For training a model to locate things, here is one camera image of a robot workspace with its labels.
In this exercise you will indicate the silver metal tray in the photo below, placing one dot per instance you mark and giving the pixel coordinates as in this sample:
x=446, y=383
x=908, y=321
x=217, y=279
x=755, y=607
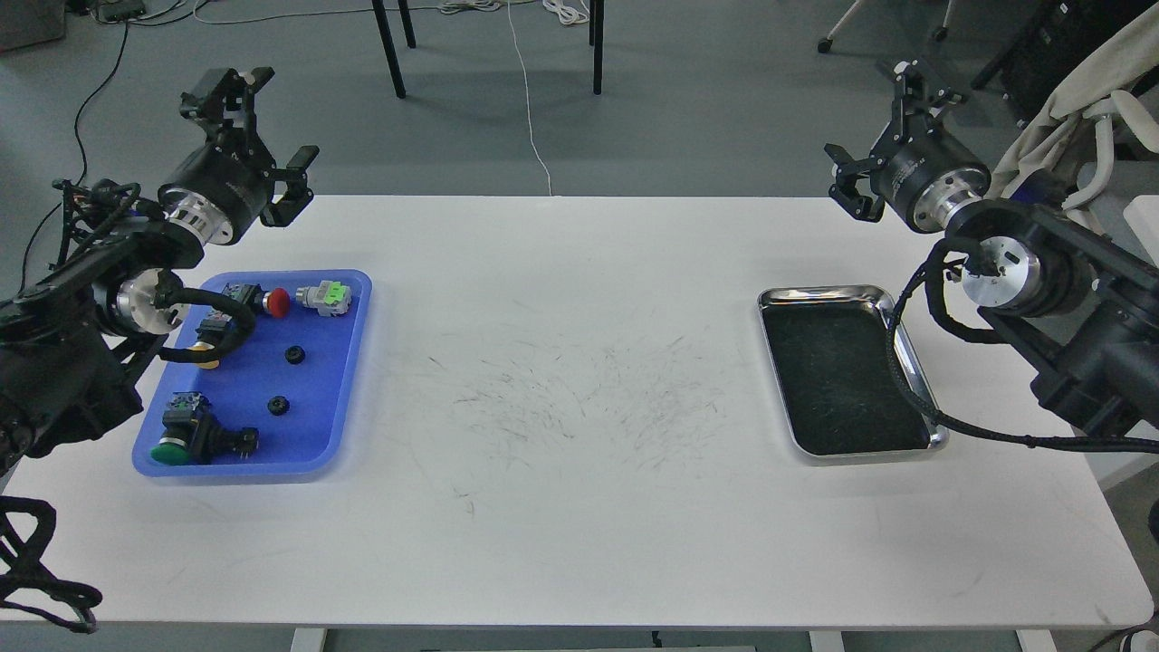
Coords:
x=830, y=352

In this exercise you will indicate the green push button switch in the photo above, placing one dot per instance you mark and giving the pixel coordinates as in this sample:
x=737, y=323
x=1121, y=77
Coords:
x=193, y=434

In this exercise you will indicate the yellow push button switch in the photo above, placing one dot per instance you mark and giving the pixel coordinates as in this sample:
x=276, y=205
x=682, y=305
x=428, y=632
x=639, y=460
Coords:
x=212, y=330

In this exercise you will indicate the small black gear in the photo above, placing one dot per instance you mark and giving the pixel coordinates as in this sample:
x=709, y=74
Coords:
x=294, y=355
x=278, y=405

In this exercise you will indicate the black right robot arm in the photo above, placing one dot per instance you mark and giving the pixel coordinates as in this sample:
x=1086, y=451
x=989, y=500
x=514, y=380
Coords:
x=1080, y=310

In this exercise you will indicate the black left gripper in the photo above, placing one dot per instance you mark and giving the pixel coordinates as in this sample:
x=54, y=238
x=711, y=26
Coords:
x=230, y=176

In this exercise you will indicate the grey green switch part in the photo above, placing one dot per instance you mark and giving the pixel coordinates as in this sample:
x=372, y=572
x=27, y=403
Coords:
x=327, y=298

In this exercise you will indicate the red push button switch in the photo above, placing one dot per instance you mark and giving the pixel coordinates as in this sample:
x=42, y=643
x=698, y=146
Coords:
x=276, y=301

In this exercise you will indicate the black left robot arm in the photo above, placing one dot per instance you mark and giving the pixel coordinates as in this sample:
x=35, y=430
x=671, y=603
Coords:
x=76, y=343

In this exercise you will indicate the white chair with beige cloth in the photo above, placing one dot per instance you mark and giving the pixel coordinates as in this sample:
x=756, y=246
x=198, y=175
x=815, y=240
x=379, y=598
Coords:
x=1071, y=139

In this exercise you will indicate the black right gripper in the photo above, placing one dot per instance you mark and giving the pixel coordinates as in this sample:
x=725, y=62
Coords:
x=921, y=172

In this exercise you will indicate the blue plastic tray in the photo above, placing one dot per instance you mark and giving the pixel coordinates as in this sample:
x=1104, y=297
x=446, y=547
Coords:
x=308, y=436

